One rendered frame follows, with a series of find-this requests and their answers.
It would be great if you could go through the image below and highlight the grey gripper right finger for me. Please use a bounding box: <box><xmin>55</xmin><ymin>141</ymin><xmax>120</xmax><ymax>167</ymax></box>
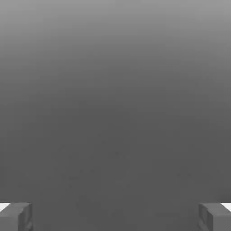
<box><xmin>198</xmin><ymin>202</ymin><xmax>231</xmax><ymax>231</ymax></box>

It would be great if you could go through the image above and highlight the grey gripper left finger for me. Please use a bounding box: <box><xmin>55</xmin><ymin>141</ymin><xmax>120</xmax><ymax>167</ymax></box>
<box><xmin>0</xmin><ymin>202</ymin><xmax>34</xmax><ymax>231</ymax></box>

